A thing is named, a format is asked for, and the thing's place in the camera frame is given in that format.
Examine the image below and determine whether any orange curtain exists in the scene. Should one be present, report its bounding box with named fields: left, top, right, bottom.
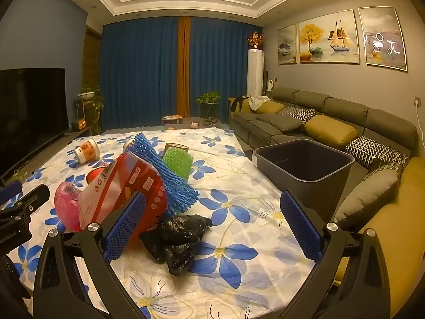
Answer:
left=175, top=16, right=192, bottom=118

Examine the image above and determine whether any tall plant stand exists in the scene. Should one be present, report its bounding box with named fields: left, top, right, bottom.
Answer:
left=78, top=100, right=100, bottom=130

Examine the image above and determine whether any grey pillow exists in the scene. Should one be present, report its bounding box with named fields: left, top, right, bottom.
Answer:
left=257, top=113, right=304, bottom=133
left=334, top=168, right=401, bottom=224

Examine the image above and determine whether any dark coffee table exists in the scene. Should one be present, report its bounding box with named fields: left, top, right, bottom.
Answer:
left=159, top=117, right=233, bottom=131

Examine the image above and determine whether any purple abstract painting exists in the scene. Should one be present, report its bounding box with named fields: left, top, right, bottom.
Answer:
left=358, top=6, right=408, bottom=71

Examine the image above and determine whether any grey plastic bin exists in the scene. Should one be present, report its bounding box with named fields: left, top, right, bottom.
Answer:
left=254, top=138, right=356, bottom=221

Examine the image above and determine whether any black television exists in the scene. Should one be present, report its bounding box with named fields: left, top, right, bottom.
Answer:
left=0, top=68, right=71, bottom=182

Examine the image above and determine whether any black plastic bag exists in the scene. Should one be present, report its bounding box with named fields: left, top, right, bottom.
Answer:
left=139, top=215, right=213, bottom=276

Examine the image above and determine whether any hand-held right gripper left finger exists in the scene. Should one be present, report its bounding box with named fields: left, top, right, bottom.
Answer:
left=33, top=191, right=148, bottom=319

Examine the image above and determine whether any black white patterned pillow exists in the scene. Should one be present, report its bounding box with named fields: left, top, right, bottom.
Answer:
left=345, top=136, right=410, bottom=170
left=279, top=106, right=317, bottom=123

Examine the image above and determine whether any white standing air conditioner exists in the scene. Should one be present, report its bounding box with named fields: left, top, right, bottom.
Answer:
left=246, top=49, right=266, bottom=98

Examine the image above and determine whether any red gold flower ornament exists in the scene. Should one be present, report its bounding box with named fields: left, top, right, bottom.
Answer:
left=246, top=32, right=266, bottom=51

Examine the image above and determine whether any wooden door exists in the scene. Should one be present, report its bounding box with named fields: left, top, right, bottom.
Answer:
left=82, top=25, right=102, bottom=130

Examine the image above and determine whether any trailing potted plant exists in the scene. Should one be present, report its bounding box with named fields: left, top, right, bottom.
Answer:
left=77, top=85, right=105, bottom=133

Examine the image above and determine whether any grey sofa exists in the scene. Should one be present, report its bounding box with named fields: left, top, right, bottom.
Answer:
left=228, top=87, right=419, bottom=226

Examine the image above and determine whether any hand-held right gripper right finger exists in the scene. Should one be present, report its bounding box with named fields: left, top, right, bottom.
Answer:
left=280, top=191, right=390, bottom=319

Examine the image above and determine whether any red snack bag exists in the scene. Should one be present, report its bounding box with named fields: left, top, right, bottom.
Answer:
left=78, top=153, right=168, bottom=243

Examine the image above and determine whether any large yellow cushion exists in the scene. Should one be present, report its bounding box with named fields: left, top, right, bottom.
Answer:
left=332, top=156, right=425, bottom=319

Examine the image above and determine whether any sailboat and tree painting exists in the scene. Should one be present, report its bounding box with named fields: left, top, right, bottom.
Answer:
left=299, top=9, right=361, bottom=64

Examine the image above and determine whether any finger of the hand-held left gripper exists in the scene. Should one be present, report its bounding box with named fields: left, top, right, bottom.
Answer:
left=0, top=181, right=23, bottom=207
left=0, top=183, right=50, bottom=213

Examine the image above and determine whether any blue foam net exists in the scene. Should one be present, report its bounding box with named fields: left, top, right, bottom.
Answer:
left=134, top=132, right=200, bottom=216

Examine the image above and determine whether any green foam net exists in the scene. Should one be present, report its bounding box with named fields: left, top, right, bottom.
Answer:
left=162, top=143, right=194, bottom=183

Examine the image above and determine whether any black garment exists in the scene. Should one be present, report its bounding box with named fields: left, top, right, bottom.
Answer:
left=231, top=97, right=248, bottom=114

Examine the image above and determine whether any small yellow pillow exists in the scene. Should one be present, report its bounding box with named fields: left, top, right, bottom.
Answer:
left=256, top=101, right=287, bottom=115

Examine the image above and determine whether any blue curtain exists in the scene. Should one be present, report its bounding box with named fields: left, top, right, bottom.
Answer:
left=189, top=17, right=265, bottom=123
left=100, top=16, right=181, bottom=132

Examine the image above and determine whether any small landscape painting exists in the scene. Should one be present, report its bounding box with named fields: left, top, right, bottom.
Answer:
left=277, top=24, right=297, bottom=66

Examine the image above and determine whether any white garment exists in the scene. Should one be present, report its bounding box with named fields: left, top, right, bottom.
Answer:
left=249, top=95, right=272, bottom=111

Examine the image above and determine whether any leafy potted plant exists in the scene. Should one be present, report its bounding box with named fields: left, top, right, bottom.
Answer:
left=195, top=91, right=221, bottom=105

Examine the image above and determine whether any pink plastic bag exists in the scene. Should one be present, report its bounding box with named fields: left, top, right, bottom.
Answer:
left=54, top=182, right=87, bottom=233

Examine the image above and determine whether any white cable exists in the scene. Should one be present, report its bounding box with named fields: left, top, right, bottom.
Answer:
left=400, top=104, right=419, bottom=130

